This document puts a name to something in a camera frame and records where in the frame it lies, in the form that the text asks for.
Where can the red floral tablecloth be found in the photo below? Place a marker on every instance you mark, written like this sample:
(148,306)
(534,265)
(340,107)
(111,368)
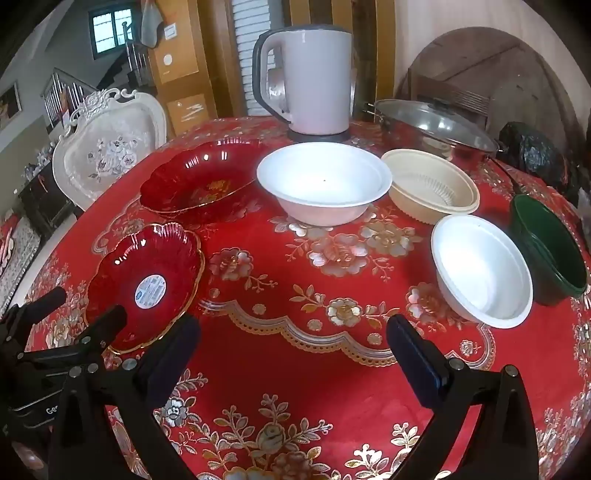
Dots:
(286,267)

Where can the white wall switch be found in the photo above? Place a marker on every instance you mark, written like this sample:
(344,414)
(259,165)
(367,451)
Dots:
(171,32)

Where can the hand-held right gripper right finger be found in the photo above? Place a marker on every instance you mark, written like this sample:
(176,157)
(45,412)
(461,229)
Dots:
(415,355)

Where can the black plastic bag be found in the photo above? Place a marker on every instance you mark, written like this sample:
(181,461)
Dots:
(535,152)

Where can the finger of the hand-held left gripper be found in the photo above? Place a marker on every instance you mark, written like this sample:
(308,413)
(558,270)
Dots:
(44,302)
(99,325)

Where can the small white plate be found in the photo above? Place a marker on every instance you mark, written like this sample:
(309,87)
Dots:
(480,267)

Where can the dark wooden cabinet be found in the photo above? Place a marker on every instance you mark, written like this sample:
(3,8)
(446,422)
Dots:
(46,203)

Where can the white slatted shutter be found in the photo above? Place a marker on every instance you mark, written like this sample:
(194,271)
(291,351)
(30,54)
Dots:
(256,27)

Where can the large white bowl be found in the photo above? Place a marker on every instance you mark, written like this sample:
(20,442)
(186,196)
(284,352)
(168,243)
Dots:
(323,184)

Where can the small cardboard box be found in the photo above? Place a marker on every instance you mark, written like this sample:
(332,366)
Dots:
(191,115)

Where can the floral sofa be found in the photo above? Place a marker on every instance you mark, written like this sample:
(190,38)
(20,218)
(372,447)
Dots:
(18,249)

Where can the grey hanging cloth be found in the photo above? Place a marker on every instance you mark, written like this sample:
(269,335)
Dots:
(151,23)

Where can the dark green bowl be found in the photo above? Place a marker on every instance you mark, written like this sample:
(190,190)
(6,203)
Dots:
(549,249)

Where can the cream plastic bowl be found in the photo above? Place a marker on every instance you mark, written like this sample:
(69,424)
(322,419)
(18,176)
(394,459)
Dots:
(415,180)

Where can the steel pot with glass lid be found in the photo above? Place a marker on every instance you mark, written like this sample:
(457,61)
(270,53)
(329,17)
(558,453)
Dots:
(434,122)

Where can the white ornate floral chair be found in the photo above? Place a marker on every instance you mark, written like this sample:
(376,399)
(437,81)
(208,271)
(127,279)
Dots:
(106,157)

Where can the large red glass plate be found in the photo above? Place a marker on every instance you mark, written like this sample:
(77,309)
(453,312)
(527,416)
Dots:
(194,180)

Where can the green framed window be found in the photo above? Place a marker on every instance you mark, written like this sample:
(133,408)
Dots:
(111,32)

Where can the metal stair railing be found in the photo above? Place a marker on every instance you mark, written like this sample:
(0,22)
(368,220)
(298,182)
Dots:
(136,60)

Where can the round wooden tabletop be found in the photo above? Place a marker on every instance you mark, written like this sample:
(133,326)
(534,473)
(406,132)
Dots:
(508,69)

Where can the white electric kettle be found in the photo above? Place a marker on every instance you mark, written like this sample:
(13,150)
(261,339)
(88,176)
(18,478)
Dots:
(314,83)

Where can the large cardboard box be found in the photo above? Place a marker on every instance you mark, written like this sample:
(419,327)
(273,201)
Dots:
(173,46)

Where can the framed wall photo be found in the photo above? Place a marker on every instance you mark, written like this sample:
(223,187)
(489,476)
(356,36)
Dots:
(9,104)

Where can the small red glass plate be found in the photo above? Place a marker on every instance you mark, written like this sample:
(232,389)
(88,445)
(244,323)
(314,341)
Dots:
(138,267)

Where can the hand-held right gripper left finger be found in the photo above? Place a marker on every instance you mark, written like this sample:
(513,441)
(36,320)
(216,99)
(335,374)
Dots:
(178,350)

